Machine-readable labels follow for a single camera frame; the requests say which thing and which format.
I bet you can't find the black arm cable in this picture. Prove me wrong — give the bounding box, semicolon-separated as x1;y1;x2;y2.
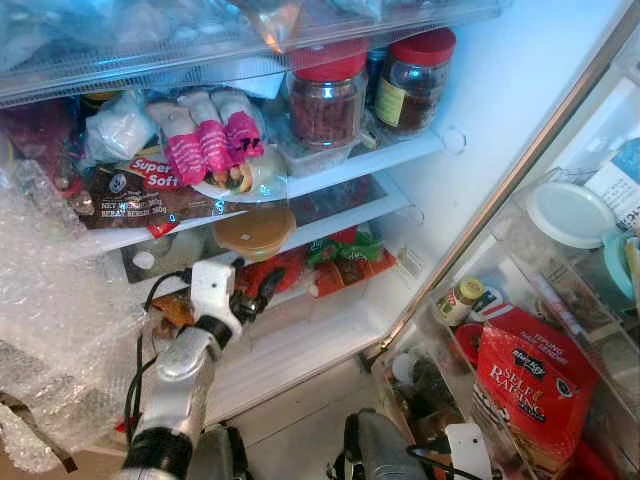
124;269;197;443
404;439;482;480

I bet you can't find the red self raising flour bag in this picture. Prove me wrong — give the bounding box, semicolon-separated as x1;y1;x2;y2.
454;299;602;473

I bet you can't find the white plastic bag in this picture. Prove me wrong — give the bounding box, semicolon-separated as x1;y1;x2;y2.
84;89;157;162

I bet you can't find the brown bread bag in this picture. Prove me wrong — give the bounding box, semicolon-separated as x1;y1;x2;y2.
74;149;252;232

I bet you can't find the clear fridge shelf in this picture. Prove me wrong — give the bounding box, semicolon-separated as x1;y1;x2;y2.
0;0;503;108

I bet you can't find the teal mug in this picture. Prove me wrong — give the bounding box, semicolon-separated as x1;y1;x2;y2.
599;229;640;302

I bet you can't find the round white lid container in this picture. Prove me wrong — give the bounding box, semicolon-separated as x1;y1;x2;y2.
524;179;617;252

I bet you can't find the white fridge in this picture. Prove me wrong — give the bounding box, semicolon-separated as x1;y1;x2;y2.
0;0;640;480

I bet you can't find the white plate of food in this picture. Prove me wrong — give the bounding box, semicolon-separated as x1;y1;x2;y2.
189;149;292;205

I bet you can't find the green red snack packet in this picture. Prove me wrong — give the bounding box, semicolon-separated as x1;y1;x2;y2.
304;229;397;299

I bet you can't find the clear door shelf bin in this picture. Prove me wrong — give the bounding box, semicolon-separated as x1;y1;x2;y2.
372;288;640;480

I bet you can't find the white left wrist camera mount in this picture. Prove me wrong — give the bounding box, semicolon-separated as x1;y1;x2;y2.
189;259;242;327

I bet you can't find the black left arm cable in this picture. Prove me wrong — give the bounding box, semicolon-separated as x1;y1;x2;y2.
124;269;197;443

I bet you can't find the yellow label red lid jar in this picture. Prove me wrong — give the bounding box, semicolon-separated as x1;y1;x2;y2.
374;27;458;137

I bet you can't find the grey robot left leg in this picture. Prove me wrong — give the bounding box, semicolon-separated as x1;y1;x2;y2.
189;424;252;480

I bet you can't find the blue white carton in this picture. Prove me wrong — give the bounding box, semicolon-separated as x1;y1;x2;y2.
584;139;640;232

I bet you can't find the white crisper drawer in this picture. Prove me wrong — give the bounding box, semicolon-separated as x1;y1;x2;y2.
204;289;422;423

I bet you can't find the pink white food packet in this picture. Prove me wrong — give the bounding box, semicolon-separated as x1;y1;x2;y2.
211;87;267;167
149;99;207;187
179;89;237;177

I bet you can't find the small yellow cap bottle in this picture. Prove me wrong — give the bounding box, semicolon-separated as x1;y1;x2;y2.
434;276;487;329

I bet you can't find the large red lid glass jar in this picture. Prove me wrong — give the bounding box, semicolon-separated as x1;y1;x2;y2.
289;39;370;152

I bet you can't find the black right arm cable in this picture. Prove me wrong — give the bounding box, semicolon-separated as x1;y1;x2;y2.
404;439;482;480

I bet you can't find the clear plastic food box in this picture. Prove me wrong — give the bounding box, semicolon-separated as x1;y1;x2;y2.
274;134;362;180

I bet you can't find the clear bubble wrap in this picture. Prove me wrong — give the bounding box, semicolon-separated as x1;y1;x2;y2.
0;158;153;473

